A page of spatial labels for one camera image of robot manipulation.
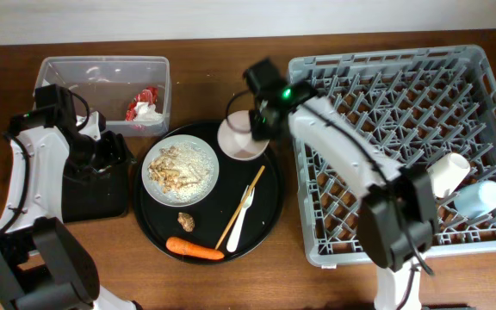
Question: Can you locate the pink bowl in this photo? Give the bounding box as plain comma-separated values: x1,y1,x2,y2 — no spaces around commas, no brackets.
217,110,269,161

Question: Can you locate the red and white wrapper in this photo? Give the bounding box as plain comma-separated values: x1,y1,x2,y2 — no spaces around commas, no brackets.
125,86,164,131

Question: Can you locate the cream paper cup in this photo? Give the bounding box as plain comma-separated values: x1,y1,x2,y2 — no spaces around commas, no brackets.
427,152,470,198

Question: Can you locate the light blue plastic cup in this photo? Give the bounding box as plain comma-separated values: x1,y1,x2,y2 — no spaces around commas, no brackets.
454,180,496,219

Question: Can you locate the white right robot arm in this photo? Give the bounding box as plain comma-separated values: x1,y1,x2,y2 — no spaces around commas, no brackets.
243,59,438,309

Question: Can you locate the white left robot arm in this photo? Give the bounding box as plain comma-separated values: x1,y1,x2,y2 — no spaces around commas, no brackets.
0,84,137,309

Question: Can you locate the grey dishwasher rack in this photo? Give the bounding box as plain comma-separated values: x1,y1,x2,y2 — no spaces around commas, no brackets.
288,45,496,257

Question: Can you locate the wooden chopstick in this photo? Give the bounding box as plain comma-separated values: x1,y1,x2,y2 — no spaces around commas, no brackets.
214,165,265,250

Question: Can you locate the black rectangular tray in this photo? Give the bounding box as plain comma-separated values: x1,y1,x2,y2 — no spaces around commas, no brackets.
61,139,132,223

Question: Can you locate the clear plastic bin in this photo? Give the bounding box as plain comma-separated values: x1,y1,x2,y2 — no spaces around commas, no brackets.
34,56,171,137

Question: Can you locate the grey plate with food scraps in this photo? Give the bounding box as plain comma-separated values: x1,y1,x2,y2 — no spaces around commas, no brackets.
140,134,220,208

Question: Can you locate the round black tray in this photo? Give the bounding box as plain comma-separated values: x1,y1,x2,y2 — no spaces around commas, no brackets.
133,121,284,264

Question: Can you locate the brown walnut piece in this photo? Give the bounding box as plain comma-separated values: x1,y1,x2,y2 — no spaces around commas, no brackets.
177,212,195,233

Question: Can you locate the orange carrot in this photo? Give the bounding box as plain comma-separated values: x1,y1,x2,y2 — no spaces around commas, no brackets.
165,237,225,260

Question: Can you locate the white plastic fork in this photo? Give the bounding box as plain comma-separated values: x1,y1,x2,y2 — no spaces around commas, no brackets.
226,187,255,253

